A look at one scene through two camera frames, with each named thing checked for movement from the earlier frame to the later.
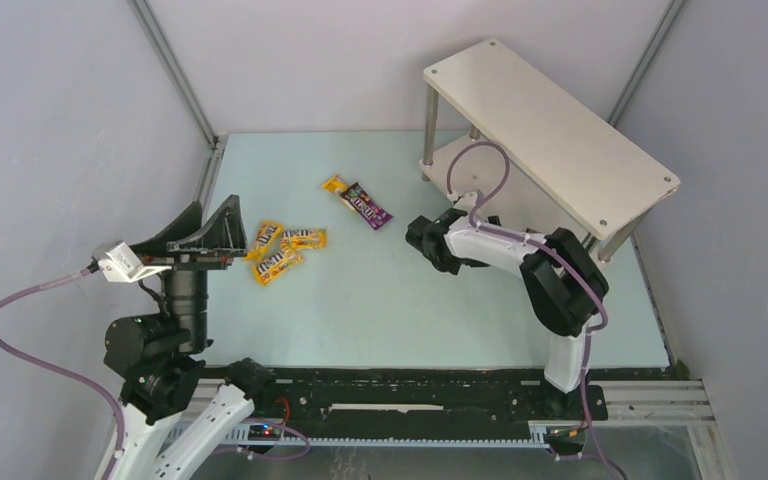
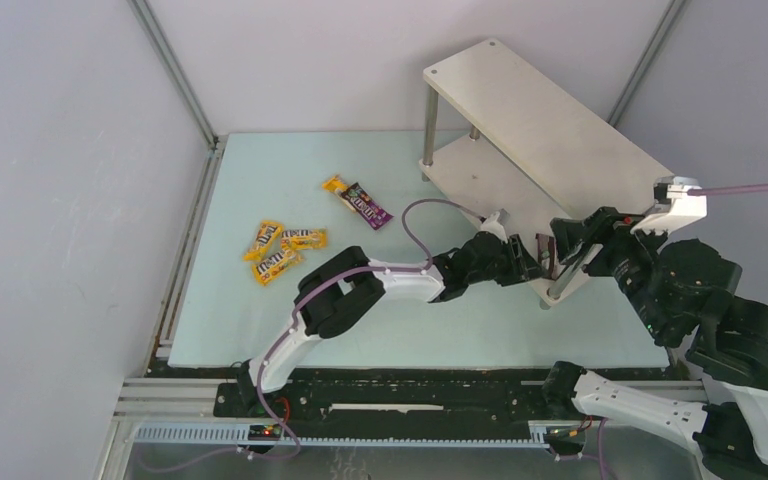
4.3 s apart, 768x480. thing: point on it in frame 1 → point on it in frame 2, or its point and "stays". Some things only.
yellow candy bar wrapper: x=334 y=184 stays
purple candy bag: x=356 y=198 stays
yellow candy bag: x=268 y=232 stays
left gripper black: x=194 y=259 → x=516 y=259
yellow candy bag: x=302 y=239 stays
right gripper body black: x=430 y=240 → x=586 y=243
